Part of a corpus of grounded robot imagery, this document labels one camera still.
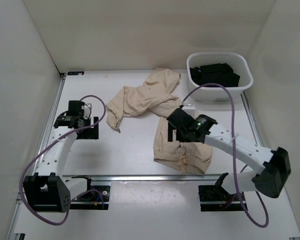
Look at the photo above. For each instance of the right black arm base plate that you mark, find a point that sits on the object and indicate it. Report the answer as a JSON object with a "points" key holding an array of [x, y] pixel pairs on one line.
{"points": [[213, 199]]}

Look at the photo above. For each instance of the black folded trousers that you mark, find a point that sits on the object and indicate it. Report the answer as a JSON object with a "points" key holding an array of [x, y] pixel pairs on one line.
{"points": [[219, 73]]}

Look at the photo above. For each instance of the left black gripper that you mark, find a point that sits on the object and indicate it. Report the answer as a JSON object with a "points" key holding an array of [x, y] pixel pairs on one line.
{"points": [[91, 133]]}

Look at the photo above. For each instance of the white plastic basket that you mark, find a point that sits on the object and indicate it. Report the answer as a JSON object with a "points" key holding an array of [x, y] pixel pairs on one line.
{"points": [[235, 60]]}

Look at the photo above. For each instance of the small black label sticker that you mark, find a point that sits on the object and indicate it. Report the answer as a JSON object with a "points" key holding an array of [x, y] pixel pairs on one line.
{"points": [[75, 73]]}

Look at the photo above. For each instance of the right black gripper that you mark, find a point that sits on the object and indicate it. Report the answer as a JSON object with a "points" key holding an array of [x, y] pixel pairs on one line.
{"points": [[179, 137]]}

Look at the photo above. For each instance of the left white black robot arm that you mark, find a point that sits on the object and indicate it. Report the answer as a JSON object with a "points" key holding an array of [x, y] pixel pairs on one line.
{"points": [[47, 190]]}

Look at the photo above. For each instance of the beige trousers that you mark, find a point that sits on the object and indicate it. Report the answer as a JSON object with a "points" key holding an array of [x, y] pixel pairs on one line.
{"points": [[155, 95]]}

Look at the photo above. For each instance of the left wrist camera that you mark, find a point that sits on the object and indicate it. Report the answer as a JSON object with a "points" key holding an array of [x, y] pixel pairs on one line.
{"points": [[79, 109]]}

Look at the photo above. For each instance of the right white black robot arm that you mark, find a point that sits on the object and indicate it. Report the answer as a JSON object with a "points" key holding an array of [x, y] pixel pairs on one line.
{"points": [[270, 168]]}

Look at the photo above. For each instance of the right aluminium rail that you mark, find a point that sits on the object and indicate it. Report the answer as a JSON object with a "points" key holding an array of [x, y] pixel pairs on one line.
{"points": [[251, 120]]}

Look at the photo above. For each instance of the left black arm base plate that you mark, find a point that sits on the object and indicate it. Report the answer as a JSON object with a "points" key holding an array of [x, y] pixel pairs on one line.
{"points": [[98, 199]]}

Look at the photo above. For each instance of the front aluminium rail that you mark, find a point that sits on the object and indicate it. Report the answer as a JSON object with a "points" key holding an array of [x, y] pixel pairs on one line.
{"points": [[147, 177]]}

